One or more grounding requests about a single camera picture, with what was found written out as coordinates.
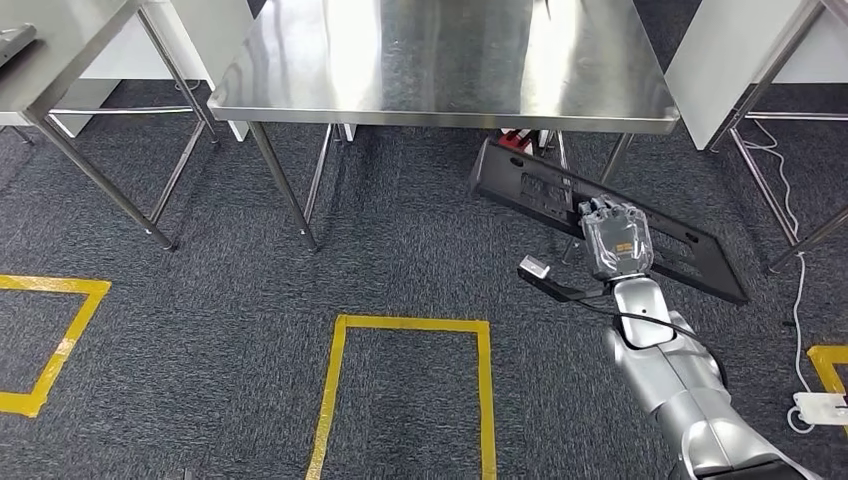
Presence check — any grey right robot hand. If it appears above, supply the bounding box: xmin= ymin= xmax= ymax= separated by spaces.
xmin=576 ymin=195 xmax=656 ymax=281

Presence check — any black plastic bracket panel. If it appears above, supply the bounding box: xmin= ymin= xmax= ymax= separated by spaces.
xmin=468 ymin=137 xmax=750 ymax=307

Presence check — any yellow floor tape square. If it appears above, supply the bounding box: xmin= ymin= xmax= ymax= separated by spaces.
xmin=305 ymin=313 xmax=499 ymax=480
xmin=0 ymin=274 xmax=113 ymax=419
xmin=806 ymin=344 xmax=848 ymax=435

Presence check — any white power strip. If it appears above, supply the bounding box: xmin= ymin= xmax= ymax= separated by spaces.
xmin=792 ymin=391 xmax=848 ymax=427

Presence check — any grey sheet metal tray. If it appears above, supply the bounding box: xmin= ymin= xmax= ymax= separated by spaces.
xmin=0 ymin=23 xmax=38 ymax=69

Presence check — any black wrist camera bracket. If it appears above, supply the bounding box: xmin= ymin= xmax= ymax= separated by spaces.
xmin=516 ymin=264 xmax=611 ymax=305

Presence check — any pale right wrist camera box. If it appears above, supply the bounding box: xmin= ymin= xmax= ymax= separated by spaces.
xmin=518 ymin=255 xmax=552 ymax=280

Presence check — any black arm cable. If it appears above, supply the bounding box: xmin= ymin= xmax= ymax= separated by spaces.
xmin=576 ymin=298 xmax=729 ymax=389

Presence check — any white power cable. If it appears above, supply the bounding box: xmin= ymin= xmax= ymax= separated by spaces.
xmin=740 ymin=119 xmax=817 ymax=435

